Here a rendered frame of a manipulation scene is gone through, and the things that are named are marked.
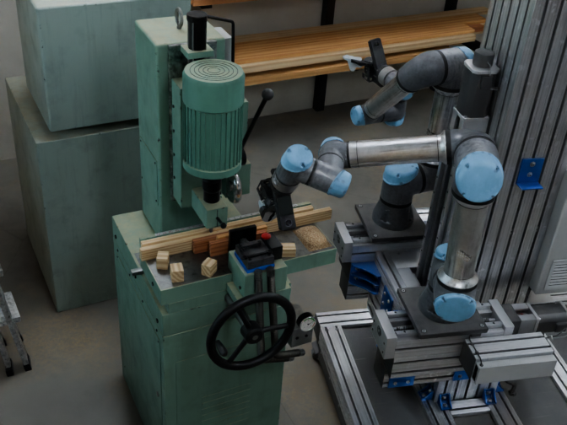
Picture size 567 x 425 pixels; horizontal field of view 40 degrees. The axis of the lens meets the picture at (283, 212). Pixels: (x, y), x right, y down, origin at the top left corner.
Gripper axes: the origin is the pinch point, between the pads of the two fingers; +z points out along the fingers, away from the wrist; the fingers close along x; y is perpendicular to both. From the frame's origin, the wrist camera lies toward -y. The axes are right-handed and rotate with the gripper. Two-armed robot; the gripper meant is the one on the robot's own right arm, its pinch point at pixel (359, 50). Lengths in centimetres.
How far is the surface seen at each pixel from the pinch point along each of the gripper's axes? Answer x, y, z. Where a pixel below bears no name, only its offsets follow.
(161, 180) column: -97, 5, -39
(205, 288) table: -97, 24, -74
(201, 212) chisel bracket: -90, 8, -57
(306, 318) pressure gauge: -67, 46, -80
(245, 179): -69, 12, -42
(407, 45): 112, 79, 130
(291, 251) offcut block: -67, 23, -73
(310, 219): -53, 25, -58
